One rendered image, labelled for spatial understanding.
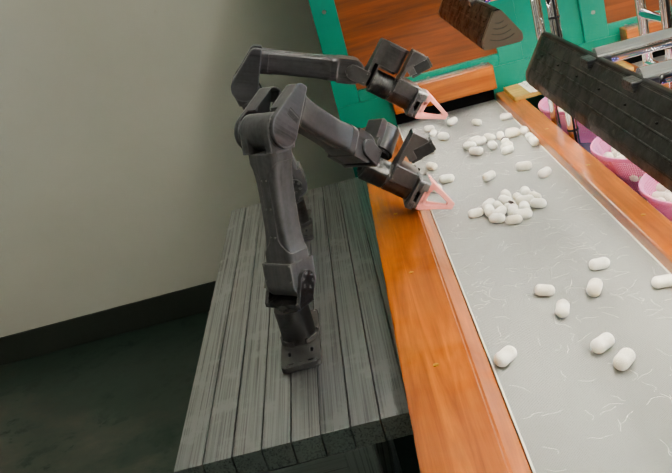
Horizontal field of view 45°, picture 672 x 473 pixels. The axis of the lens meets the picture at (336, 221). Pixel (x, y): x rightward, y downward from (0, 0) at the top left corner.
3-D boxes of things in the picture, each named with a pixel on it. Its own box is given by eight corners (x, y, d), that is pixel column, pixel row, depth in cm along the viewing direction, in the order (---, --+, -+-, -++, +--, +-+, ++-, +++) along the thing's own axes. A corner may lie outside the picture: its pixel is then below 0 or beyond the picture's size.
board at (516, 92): (515, 101, 226) (514, 97, 225) (503, 91, 240) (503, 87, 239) (634, 70, 223) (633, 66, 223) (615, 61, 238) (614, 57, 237)
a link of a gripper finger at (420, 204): (457, 184, 171) (417, 166, 170) (463, 195, 165) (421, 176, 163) (442, 212, 173) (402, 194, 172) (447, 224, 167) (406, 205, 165)
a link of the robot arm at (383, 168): (390, 165, 170) (360, 151, 169) (401, 155, 164) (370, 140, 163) (381, 193, 167) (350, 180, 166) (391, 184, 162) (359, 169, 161)
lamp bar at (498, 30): (483, 51, 159) (476, 14, 157) (439, 17, 218) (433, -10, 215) (524, 40, 158) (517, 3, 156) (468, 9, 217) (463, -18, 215)
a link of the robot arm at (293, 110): (346, 140, 166) (245, 76, 143) (383, 137, 160) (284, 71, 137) (335, 198, 163) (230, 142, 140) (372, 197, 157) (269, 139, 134)
